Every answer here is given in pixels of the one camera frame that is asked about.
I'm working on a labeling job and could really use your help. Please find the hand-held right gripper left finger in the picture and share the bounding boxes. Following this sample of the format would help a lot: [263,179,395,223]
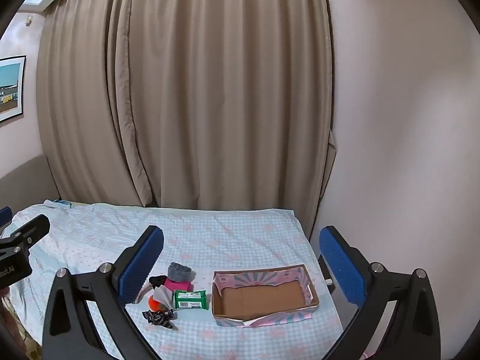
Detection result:
[42,225,166,360]

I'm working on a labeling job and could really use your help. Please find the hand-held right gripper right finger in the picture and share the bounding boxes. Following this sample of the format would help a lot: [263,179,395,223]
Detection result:
[319,226,441,360]

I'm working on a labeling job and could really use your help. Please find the grey sock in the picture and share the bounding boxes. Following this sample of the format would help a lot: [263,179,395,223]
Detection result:
[167,262,196,284]

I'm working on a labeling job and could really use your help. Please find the pink pouch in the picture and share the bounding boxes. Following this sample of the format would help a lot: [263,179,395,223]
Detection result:
[165,278,194,294]

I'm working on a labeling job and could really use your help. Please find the printed cardboard box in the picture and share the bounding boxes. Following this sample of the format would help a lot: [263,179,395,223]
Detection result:
[211,264,320,327]

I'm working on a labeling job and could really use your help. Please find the white tissue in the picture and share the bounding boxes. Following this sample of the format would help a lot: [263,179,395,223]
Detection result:
[151,286,174,305]

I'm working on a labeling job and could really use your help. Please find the dark patterned scrunchie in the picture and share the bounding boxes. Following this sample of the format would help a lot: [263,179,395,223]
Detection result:
[142,308,179,331]

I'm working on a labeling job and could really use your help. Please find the green wipes packet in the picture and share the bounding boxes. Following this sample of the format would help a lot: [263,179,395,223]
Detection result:
[173,289,210,311]

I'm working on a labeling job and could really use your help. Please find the checked floral bed sheet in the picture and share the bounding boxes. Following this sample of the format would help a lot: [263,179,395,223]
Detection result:
[0,199,346,360]

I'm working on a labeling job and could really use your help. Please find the framed wall poster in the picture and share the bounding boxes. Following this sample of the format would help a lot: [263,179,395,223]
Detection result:
[0,55,28,122]

